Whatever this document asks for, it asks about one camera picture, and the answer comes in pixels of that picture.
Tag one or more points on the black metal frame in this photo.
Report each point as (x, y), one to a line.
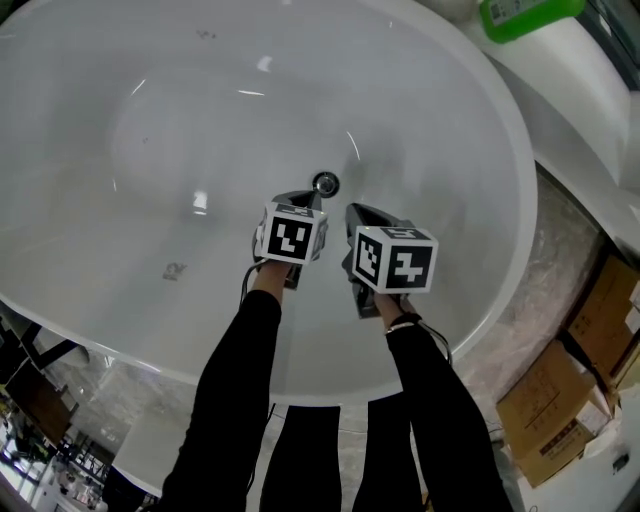
(30, 350)

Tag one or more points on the green detergent bottle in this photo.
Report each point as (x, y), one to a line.
(525, 17)

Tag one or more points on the person's right forearm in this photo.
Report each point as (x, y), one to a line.
(440, 410)

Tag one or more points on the white window ledge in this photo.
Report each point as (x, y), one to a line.
(575, 115)

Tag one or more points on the chrome drain plug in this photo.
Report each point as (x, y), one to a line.
(327, 183)

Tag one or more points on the person's right leg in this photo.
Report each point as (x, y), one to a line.
(385, 460)

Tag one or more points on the person's left forearm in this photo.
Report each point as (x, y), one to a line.
(225, 400)

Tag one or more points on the person's leg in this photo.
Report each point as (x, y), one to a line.
(305, 460)
(385, 460)

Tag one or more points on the small black device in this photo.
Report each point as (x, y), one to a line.
(620, 462)

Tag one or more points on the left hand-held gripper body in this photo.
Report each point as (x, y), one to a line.
(287, 237)

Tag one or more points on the black wrist band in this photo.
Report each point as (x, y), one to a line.
(406, 318)

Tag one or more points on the white panel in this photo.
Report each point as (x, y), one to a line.
(150, 450)

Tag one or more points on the large brown cardboard box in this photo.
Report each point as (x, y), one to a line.
(545, 415)

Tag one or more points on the person's left leg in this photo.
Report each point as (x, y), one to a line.
(305, 460)

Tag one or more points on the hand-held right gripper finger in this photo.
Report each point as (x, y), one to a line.
(356, 220)
(377, 217)

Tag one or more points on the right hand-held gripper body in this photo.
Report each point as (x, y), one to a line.
(407, 262)

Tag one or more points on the white bathtub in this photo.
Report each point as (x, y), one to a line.
(150, 150)

